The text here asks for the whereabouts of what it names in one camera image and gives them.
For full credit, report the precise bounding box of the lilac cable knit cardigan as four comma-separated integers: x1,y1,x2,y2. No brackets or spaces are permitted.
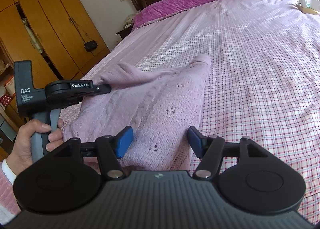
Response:
63,54,210,171

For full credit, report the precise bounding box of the pink sleeve left forearm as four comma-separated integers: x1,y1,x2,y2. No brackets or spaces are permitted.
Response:
0,159,21,225

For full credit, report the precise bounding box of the person left hand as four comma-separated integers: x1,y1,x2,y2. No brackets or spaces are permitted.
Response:
2,119,64,183

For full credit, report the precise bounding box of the small black handbag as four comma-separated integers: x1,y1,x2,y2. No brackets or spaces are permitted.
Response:
68,16,98,52

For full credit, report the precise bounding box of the pink checkered bed sheet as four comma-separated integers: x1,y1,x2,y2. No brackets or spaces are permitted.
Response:
61,0,319,224

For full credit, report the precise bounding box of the wooden wardrobe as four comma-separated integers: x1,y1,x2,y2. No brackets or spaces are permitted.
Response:
0,0,111,162

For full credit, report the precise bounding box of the dark wooden nightstand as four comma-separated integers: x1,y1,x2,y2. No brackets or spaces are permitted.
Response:
117,24,133,40

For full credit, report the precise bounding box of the cloth on nightstand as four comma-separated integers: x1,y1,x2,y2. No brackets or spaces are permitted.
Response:
124,12,139,26

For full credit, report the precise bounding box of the beige power strip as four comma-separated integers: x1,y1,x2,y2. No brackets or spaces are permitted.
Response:
296,4,319,15

